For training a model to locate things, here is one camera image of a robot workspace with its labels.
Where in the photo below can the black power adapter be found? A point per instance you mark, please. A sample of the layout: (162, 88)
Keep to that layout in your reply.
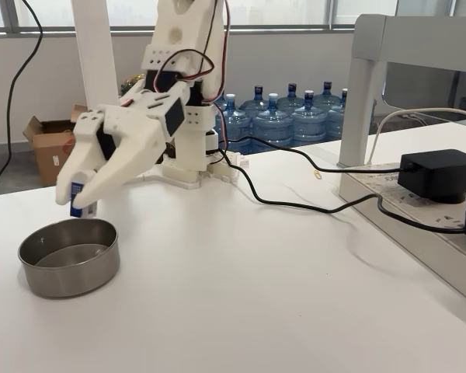
(435, 175)

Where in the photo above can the small white and blue box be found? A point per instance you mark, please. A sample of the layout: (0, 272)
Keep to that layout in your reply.
(76, 210)

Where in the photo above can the open cardboard box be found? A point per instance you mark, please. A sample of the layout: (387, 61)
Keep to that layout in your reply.
(46, 155)

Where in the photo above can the white monitor riser shelf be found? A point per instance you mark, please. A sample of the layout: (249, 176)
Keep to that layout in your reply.
(369, 39)

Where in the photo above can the white power strip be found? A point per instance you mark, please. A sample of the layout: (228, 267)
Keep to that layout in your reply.
(419, 221)

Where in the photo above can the tinsel christmas wreath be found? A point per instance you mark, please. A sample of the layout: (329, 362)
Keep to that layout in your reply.
(130, 83)

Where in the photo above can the round metal bowl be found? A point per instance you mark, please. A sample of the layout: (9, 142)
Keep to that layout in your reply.
(74, 277)

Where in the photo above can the yellow rubber band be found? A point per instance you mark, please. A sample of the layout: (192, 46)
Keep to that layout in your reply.
(317, 175)

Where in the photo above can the white stand post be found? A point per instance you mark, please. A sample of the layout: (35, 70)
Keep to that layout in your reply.
(93, 46)

